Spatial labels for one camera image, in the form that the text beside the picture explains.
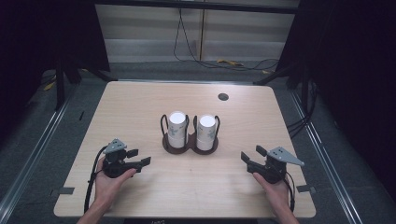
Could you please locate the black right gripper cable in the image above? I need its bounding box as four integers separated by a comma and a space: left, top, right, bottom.
283, 171, 296, 213

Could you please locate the grey tape strip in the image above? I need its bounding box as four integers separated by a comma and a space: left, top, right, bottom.
295, 184, 317, 194
49, 187, 76, 196

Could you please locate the dark brown double cup holder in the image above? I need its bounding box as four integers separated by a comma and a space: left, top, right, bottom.
160, 113, 221, 156

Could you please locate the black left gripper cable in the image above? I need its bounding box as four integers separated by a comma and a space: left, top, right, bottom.
83, 145, 108, 215

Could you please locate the black floor cable bundle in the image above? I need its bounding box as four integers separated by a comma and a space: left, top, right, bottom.
285, 79, 319, 140

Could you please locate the thin vertical wall strip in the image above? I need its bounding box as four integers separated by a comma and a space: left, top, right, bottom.
198, 8, 207, 62

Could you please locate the black metal stand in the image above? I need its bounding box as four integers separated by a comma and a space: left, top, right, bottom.
54, 59, 67, 112
299, 66, 312, 110

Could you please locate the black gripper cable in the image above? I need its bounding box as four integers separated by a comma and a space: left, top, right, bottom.
283, 171, 296, 213
83, 145, 108, 215

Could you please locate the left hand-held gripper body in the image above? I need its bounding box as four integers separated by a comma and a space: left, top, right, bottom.
102, 138, 143, 179

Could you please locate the black wall cable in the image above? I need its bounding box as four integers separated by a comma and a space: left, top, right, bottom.
173, 7, 280, 72

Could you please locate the dark curtain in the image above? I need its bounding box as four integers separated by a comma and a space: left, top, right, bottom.
0, 0, 111, 141
275, 0, 396, 203

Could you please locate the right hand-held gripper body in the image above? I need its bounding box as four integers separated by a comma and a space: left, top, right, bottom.
247, 146, 305, 185

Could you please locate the metal floor rail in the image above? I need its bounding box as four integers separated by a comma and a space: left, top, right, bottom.
289, 89, 366, 224
0, 90, 76, 217

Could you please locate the person's right hand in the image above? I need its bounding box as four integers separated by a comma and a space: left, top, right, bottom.
252, 172, 295, 217

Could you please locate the person's left hand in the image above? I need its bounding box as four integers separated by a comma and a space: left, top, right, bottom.
93, 157, 137, 213

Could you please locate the black overhead beam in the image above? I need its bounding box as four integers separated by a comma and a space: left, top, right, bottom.
92, 0, 301, 15

